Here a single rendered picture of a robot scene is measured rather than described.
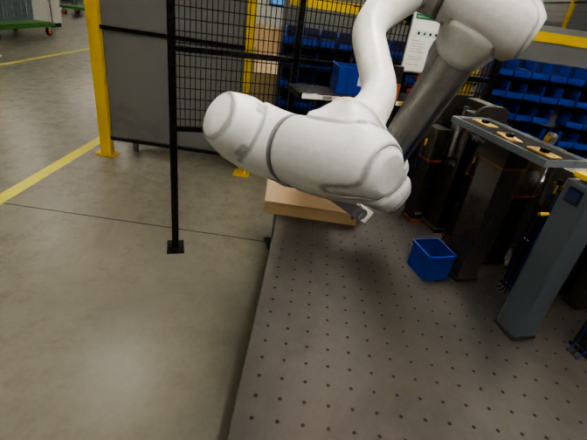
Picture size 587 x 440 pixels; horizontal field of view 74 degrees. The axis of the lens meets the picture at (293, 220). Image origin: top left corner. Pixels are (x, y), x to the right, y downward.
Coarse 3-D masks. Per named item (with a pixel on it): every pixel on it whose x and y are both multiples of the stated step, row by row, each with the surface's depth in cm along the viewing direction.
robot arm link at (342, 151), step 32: (384, 0) 73; (416, 0) 77; (352, 32) 73; (384, 32) 70; (384, 64) 60; (384, 96) 56; (288, 128) 53; (320, 128) 50; (352, 128) 48; (384, 128) 53; (288, 160) 52; (320, 160) 49; (352, 160) 47; (384, 160) 46; (320, 192) 52; (352, 192) 49; (384, 192) 49
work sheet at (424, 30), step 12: (420, 24) 210; (432, 24) 212; (408, 36) 212; (420, 36) 213; (432, 36) 215; (408, 48) 215; (420, 48) 217; (408, 60) 218; (420, 60) 220; (420, 72) 224
